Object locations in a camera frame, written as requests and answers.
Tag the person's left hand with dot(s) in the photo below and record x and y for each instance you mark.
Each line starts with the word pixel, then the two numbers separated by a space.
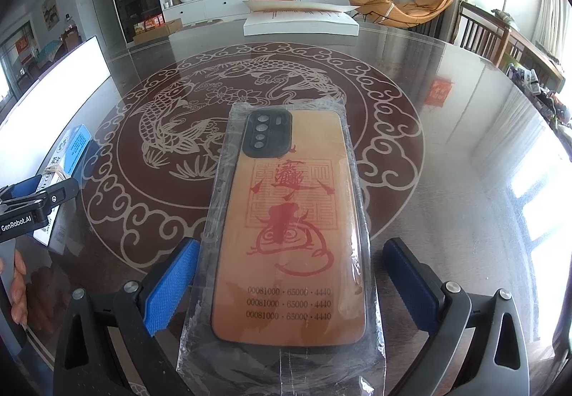
pixel 19 311

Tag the white storage box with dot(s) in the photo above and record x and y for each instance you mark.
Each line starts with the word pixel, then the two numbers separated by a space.
pixel 44 111

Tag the phone case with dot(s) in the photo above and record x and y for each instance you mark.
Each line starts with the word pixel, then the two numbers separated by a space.
pixel 284 300

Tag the orange lounge chair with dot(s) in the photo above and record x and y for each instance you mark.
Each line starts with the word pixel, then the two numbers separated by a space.
pixel 400 15

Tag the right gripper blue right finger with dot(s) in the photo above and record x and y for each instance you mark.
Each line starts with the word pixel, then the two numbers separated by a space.
pixel 496 360

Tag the blue white toothpaste box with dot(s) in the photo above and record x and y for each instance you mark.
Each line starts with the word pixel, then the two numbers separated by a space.
pixel 60 168

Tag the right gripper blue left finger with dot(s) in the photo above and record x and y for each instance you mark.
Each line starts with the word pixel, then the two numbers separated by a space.
pixel 86 361

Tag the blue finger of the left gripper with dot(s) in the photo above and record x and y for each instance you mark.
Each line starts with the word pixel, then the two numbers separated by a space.
pixel 20 189

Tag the wooden dining chair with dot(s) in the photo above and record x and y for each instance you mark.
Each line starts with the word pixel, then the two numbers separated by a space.
pixel 480 32

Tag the cardboard snack box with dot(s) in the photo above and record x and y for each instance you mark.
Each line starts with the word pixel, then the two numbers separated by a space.
pixel 155 27

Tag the white tv cabinet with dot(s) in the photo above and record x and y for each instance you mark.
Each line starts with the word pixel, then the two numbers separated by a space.
pixel 203 10

